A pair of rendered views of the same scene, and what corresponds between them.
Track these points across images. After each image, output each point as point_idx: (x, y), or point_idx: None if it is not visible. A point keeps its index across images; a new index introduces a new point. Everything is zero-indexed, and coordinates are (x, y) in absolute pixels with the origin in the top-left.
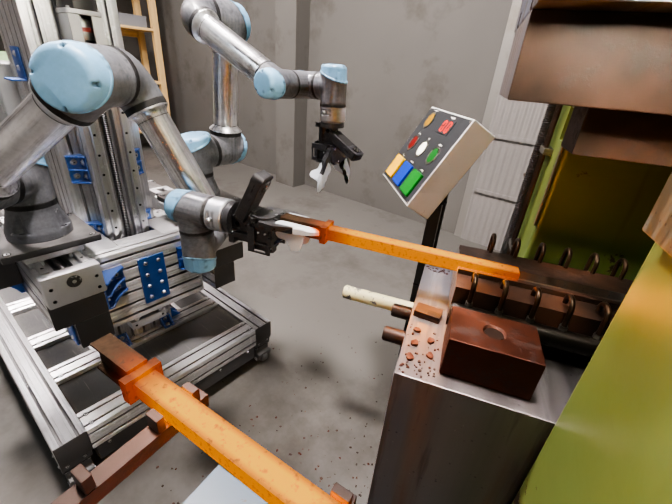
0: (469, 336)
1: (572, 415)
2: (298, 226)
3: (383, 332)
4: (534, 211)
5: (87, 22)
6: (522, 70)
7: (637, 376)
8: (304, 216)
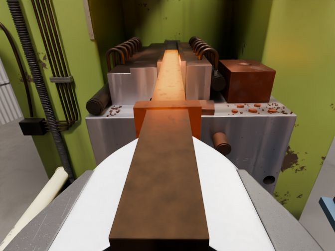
0: (262, 67)
1: (274, 61)
2: (214, 156)
3: (229, 146)
4: (71, 33)
5: None
6: None
7: (309, 9)
8: (97, 172)
